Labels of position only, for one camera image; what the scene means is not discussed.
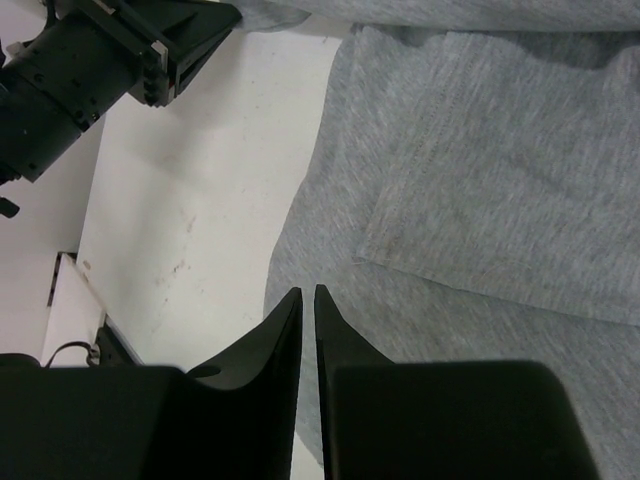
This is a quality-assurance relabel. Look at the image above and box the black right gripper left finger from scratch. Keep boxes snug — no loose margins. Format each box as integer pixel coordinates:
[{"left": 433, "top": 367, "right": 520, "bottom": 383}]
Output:
[{"left": 1, "top": 289, "right": 302, "bottom": 479}]

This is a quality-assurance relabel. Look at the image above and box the grey tank top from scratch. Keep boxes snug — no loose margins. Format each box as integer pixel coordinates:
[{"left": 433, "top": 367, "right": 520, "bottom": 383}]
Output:
[{"left": 237, "top": 1, "right": 639, "bottom": 479}]

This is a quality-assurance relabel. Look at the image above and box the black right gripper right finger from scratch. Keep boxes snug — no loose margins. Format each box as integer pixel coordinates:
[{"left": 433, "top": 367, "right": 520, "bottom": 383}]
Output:
[{"left": 314, "top": 286, "right": 599, "bottom": 479}]

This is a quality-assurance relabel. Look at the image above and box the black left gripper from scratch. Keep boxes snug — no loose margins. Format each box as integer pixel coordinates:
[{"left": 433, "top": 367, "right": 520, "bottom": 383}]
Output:
[{"left": 1, "top": 1, "right": 242, "bottom": 183}]

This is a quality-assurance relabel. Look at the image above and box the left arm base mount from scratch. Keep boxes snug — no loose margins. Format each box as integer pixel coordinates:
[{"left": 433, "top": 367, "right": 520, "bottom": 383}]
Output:
[{"left": 47, "top": 319, "right": 146, "bottom": 369}]

